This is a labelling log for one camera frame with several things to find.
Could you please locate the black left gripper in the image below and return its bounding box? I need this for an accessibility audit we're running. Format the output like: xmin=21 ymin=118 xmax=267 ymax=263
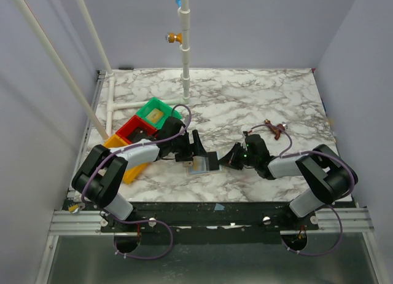
xmin=169 ymin=130 xmax=207 ymax=162

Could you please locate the gold credit card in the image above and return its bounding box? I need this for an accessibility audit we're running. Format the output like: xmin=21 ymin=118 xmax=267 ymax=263
xmin=192 ymin=158 xmax=206 ymax=172

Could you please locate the beige card holder wallet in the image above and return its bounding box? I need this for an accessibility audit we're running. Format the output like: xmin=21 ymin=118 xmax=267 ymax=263
xmin=185 ymin=151 xmax=225 ymax=176

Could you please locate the dark credit card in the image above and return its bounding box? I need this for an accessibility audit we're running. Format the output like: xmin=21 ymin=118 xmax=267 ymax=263
xmin=208 ymin=151 xmax=220 ymax=172

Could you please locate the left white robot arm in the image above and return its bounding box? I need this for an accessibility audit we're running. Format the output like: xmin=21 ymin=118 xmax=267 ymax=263
xmin=71 ymin=116 xmax=208 ymax=232

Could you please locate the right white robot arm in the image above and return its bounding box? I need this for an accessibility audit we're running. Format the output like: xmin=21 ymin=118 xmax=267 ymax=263
xmin=218 ymin=135 xmax=358 ymax=230

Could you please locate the yellow card in green bin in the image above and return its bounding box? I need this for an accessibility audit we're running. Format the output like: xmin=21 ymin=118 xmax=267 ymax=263
xmin=146 ymin=108 xmax=164 ymax=124

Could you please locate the green plastic bin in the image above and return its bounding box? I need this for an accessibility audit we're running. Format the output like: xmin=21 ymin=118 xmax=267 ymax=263
xmin=136 ymin=98 xmax=182 ymax=130

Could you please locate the black object in red bin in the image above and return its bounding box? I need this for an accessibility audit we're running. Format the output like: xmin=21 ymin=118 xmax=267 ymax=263
xmin=127 ymin=127 xmax=149 ymax=143

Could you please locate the red plastic bin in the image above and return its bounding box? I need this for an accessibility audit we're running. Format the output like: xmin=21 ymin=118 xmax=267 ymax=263
xmin=116 ymin=115 xmax=157 ymax=144

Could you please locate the yellow plastic bin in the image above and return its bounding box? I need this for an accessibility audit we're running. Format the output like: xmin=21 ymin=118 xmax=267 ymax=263
xmin=103 ymin=134 xmax=149 ymax=184

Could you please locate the orange knob on pipe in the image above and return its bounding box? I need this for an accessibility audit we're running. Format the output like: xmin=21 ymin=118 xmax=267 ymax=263
xmin=165 ymin=33 xmax=182 ymax=44

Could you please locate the white slanted pole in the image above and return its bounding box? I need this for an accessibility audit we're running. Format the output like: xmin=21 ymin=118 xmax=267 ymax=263
xmin=12 ymin=0 xmax=109 ymax=140

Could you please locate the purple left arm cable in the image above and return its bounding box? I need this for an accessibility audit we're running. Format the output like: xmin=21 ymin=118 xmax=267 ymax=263
xmin=80 ymin=104 xmax=193 ymax=261

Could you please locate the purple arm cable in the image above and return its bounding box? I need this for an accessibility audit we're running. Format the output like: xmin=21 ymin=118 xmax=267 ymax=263
xmin=80 ymin=104 xmax=193 ymax=261
xmin=244 ymin=124 xmax=359 ymax=256

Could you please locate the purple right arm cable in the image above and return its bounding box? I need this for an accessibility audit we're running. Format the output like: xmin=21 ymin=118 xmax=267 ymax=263
xmin=244 ymin=124 xmax=359 ymax=256

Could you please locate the black table front rail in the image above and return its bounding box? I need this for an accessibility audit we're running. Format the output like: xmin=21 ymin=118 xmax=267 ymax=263
xmin=101 ymin=202 xmax=318 ymax=245

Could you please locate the white pvc pipe frame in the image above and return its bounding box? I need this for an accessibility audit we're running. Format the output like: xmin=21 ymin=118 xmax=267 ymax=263
xmin=76 ymin=0 xmax=191 ymax=138

